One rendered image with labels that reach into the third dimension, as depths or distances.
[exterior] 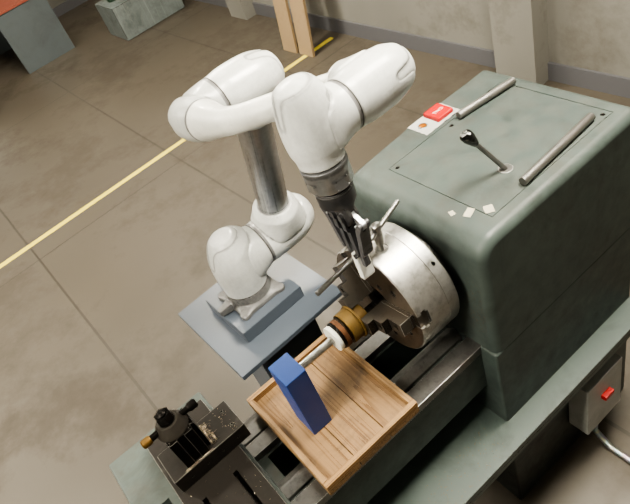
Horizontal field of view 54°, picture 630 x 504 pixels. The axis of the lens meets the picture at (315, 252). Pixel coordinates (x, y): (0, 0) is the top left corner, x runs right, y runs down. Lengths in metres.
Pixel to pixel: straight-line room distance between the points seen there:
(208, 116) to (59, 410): 2.34
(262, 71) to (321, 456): 0.96
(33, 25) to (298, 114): 6.91
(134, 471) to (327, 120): 1.09
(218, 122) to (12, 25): 6.49
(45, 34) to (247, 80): 6.39
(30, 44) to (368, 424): 6.78
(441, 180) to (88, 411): 2.31
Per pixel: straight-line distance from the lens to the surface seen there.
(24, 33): 7.82
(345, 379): 1.69
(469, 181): 1.55
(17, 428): 3.58
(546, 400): 1.98
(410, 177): 1.61
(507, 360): 1.73
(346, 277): 1.52
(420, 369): 1.69
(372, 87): 1.09
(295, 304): 2.10
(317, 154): 1.05
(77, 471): 3.18
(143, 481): 1.73
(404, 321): 1.45
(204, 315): 2.24
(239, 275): 1.97
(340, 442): 1.60
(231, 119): 1.34
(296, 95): 1.01
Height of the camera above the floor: 2.23
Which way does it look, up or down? 41 degrees down
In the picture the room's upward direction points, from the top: 23 degrees counter-clockwise
